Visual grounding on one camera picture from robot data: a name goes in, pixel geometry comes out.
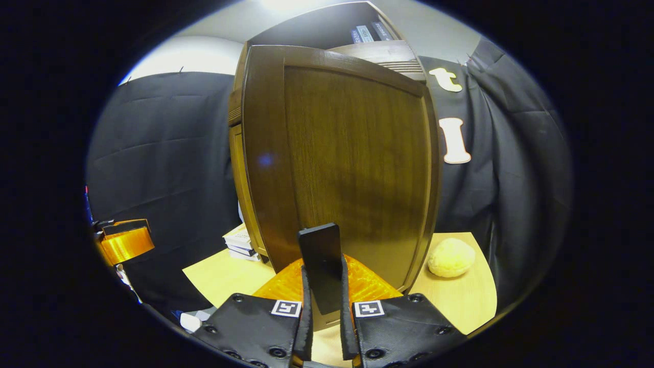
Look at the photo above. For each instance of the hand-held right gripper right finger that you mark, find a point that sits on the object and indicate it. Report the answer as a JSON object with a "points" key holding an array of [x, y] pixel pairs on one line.
{"points": [[347, 332]]}

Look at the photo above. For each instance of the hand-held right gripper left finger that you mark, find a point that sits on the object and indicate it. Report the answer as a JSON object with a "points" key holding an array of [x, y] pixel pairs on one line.
{"points": [[306, 317]]}

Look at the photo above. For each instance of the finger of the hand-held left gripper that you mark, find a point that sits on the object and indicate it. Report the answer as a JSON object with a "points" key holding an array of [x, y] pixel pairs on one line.
{"points": [[125, 244]]}

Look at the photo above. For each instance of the wooden cabinet door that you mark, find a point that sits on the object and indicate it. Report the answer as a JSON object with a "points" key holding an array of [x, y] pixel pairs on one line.
{"points": [[245, 194], [357, 153]]}

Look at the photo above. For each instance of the black backdrop cloth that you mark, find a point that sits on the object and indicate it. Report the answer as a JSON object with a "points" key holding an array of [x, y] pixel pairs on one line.
{"points": [[163, 153]]}

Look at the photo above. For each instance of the stack of paper books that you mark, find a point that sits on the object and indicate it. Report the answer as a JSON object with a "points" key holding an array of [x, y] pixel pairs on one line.
{"points": [[240, 243]]}

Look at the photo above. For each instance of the yellow round bun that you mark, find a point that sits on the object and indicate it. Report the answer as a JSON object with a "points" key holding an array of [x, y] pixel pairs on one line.
{"points": [[451, 257]]}

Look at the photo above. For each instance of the wooden drawer with black knob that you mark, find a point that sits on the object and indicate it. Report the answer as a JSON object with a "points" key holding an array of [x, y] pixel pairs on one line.
{"points": [[393, 56]]}

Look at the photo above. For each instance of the blue book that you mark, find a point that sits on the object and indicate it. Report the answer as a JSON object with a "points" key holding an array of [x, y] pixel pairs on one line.
{"points": [[355, 37]]}

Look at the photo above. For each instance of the grey book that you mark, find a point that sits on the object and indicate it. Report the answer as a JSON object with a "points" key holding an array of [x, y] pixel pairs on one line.
{"points": [[365, 33]]}

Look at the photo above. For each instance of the large ceiling light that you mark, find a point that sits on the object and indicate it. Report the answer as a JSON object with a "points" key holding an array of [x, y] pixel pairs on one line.
{"points": [[291, 5]]}

